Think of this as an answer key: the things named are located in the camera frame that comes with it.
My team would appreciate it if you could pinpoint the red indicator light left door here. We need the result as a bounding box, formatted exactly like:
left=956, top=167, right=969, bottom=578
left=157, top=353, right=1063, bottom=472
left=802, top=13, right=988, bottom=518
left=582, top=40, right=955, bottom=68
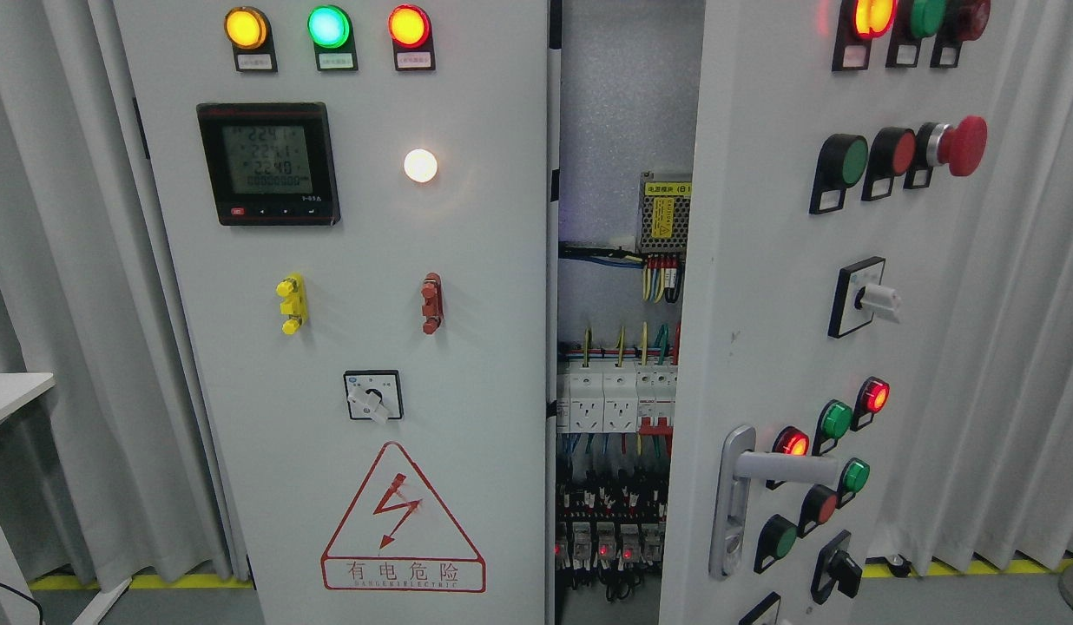
left=387, top=4, right=436, bottom=71

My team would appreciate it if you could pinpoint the white indicator light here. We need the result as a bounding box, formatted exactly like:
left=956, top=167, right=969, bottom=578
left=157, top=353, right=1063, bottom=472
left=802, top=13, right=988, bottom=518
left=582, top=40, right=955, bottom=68
left=403, top=148, right=440, bottom=183

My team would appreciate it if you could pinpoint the rotary selector switch door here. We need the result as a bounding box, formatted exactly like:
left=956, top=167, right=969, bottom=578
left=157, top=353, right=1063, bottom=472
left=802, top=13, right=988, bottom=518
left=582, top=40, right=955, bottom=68
left=343, top=370, right=403, bottom=424
left=827, top=256, right=902, bottom=338

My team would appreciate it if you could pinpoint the green indicator light left door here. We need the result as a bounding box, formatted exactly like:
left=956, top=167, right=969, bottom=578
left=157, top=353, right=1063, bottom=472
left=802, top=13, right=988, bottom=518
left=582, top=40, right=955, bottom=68
left=306, top=4, right=359, bottom=72

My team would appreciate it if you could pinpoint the yellow fuse terminal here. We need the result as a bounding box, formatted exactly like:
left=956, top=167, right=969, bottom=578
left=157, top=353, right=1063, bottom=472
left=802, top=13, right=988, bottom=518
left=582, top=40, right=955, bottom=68
left=275, top=273, right=309, bottom=336

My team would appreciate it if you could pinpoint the yellow indicator light left door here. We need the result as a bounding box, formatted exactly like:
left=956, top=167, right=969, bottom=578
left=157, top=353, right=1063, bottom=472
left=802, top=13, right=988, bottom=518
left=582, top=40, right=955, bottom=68
left=224, top=5, right=276, bottom=72

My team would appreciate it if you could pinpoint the white socket breaker row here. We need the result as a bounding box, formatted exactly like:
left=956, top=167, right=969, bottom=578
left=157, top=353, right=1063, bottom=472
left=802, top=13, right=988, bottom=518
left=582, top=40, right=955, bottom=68
left=556, top=360, right=678, bottom=436

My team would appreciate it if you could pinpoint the silver door handle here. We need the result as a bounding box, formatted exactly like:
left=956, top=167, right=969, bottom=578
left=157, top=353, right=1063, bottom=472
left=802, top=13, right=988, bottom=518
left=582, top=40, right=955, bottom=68
left=708, top=424, right=846, bottom=579

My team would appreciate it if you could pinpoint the red electric hazard sticker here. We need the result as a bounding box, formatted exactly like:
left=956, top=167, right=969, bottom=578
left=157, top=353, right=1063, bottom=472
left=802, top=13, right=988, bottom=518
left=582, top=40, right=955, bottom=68
left=319, top=442, right=486, bottom=593

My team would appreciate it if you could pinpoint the metal mesh power supply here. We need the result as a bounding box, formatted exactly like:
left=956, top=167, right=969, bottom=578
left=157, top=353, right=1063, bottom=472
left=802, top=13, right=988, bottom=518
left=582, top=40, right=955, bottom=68
left=636, top=171, right=692, bottom=255

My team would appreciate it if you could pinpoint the lower relay terminal row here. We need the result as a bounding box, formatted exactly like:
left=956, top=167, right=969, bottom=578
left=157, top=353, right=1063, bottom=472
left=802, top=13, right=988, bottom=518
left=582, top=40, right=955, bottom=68
left=553, top=467, right=668, bottom=602

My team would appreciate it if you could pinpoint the rotary selector switch left door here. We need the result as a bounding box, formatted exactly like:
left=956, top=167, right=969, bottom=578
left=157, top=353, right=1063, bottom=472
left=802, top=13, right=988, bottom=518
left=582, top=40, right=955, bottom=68
left=343, top=370, right=403, bottom=424

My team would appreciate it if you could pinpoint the rotary selector switch right door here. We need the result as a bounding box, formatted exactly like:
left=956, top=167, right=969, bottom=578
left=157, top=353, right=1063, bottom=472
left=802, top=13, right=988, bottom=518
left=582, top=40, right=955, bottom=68
left=827, top=256, right=902, bottom=338

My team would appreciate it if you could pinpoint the grey cabinet door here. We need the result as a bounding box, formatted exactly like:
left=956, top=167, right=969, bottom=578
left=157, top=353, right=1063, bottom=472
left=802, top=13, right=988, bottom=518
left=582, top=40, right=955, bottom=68
left=659, top=1, right=1026, bottom=624
left=115, top=1, right=550, bottom=624

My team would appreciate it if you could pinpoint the black digital power meter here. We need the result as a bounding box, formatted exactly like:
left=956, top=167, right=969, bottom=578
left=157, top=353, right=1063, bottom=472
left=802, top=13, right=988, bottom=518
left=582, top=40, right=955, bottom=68
left=196, top=102, right=339, bottom=227

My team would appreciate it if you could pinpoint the white desk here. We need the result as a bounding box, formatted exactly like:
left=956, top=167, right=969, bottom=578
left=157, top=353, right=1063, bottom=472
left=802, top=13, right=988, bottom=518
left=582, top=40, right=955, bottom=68
left=0, top=372, right=54, bottom=426

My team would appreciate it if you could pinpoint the red emergency stop button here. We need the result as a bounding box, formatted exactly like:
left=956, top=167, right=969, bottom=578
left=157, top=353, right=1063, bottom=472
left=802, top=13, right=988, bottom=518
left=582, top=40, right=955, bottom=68
left=903, top=115, right=988, bottom=189

